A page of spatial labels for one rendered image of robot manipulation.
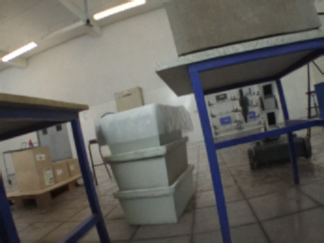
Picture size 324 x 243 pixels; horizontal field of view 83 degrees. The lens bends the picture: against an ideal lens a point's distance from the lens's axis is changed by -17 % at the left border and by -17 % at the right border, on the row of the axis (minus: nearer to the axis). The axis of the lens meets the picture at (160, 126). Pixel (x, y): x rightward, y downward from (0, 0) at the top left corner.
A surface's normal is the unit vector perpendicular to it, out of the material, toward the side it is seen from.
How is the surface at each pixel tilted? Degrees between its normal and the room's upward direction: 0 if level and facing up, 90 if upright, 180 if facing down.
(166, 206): 96
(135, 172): 96
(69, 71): 90
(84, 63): 90
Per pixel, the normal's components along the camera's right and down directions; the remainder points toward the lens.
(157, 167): -0.30, 0.15
